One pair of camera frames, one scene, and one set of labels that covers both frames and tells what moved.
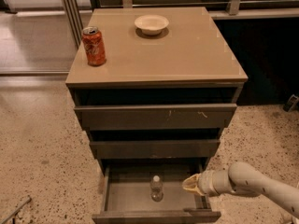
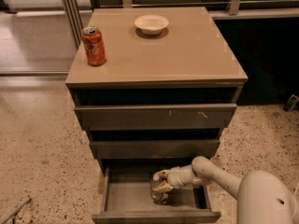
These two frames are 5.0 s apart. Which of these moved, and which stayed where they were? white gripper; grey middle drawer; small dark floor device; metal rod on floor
Moved: white gripper
Stayed: grey middle drawer; small dark floor device; metal rod on floor
